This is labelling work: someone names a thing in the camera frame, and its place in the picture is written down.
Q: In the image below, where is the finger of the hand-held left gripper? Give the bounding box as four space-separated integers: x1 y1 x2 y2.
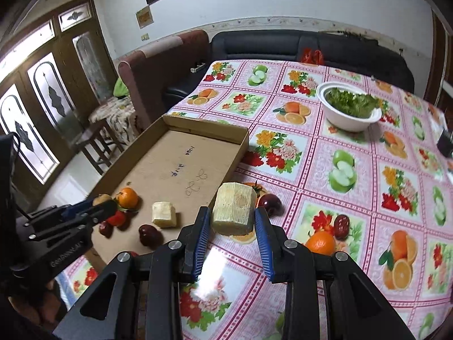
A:
26 198 107 222
80 202 118 226

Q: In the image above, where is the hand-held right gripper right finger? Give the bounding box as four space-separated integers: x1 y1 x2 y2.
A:
254 206 416 340

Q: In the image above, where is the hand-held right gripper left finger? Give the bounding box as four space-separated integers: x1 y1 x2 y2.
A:
53 206 212 340

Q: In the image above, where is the red tomato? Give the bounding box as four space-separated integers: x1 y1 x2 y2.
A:
106 211 128 228

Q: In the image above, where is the small mandarin orange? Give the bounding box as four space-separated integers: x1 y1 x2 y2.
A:
116 186 139 209

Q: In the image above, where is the dark red plum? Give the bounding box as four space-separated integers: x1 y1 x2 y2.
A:
138 224 164 246
258 194 283 217

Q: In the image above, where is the shallow cardboard box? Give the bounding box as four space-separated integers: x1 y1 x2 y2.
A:
83 114 250 270

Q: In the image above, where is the person's left hand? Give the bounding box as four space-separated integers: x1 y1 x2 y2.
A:
7 280 69 330

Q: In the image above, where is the large orange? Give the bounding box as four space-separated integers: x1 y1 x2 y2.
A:
304 231 336 256

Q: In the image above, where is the wooden stool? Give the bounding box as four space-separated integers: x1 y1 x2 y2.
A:
72 95 137 176

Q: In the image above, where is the floral cloth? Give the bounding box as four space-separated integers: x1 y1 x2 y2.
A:
88 96 137 136

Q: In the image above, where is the pink fruit-print tablecloth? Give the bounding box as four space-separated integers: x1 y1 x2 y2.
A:
58 58 453 340

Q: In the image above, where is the green bag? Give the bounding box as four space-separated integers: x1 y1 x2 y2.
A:
113 77 129 97

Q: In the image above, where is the wooden glazed door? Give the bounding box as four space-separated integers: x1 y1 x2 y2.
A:
0 0 117 199

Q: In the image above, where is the white bowl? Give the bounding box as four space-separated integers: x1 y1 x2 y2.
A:
316 81 383 133

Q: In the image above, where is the brown armchair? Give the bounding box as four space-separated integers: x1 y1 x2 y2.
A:
118 29 210 131

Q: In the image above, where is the green leafy lettuce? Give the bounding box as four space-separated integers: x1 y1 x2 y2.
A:
325 88 379 117

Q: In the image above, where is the red plastic bag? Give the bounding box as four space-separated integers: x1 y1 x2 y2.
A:
300 48 325 66

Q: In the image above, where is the black leather sofa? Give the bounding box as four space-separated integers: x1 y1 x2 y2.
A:
161 29 414 106

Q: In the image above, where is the black cup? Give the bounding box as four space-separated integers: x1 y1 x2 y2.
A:
436 129 453 158

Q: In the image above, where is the small wall calendar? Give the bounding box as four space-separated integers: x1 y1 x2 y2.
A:
135 6 153 29

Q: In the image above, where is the wooden door frame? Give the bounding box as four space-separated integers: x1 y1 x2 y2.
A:
423 9 453 112

